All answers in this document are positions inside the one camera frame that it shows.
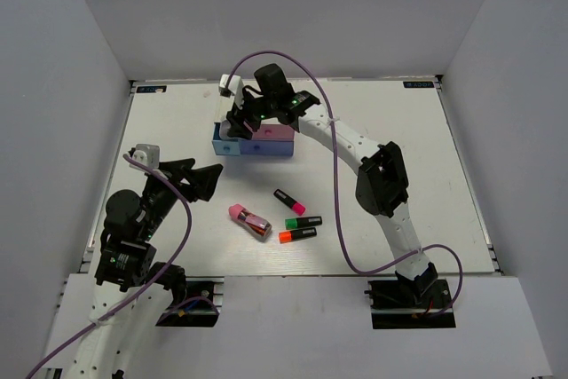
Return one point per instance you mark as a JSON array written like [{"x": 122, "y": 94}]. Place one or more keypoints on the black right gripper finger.
[
  {"x": 244, "y": 131},
  {"x": 234, "y": 124}
]

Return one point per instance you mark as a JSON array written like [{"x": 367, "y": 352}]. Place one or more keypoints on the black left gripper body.
[{"x": 162, "y": 195}]

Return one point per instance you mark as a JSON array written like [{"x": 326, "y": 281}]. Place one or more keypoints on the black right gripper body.
[{"x": 253, "y": 108}]

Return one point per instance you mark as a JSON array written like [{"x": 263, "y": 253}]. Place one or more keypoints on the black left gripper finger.
[
  {"x": 178, "y": 171},
  {"x": 203, "y": 181}
]

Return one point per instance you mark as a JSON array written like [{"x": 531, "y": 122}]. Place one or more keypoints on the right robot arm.
[{"x": 382, "y": 181}]

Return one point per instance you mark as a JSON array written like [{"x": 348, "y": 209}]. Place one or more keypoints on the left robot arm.
[{"x": 132, "y": 290}]

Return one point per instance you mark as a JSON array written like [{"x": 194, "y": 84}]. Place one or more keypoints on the cream drawer cabinet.
[{"x": 224, "y": 106}]

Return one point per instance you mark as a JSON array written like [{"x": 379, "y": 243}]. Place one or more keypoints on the pink drawer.
[{"x": 274, "y": 132}]

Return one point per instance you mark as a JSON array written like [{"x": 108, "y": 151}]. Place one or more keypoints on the left table label sticker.
[{"x": 151, "y": 89}]

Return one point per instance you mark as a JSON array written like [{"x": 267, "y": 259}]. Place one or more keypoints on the table label sticker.
[
  {"x": 151, "y": 89},
  {"x": 418, "y": 84}
]

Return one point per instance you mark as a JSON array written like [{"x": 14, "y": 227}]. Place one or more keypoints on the pink highlighter marker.
[{"x": 290, "y": 202}]

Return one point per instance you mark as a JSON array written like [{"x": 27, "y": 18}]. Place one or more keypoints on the orange highlighter marker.
[{"x": 297, "y": 235}]

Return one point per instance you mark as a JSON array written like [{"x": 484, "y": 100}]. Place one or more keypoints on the green highlighter marker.
[{"x": 303, "y": 222}]

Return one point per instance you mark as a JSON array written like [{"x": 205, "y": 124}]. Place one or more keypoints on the right table label sticker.
[{"x": 418, "y": 84}]

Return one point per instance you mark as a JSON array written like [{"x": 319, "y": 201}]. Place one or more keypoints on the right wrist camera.
[{"x": 231, "y": 87}]

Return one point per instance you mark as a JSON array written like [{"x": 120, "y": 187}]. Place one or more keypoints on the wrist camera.
[
  {"x": 231, "y": 87},
  {"x": 147, "y": 155}
]

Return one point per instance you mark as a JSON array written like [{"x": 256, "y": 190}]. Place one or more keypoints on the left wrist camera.
[{"x": 147, "y": 155}]

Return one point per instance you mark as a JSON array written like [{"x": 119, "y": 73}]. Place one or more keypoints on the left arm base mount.
[{"x": 198, "y": 307}]

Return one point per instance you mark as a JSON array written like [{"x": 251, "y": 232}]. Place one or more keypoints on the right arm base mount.
[{"x": 392, "y": 309}]

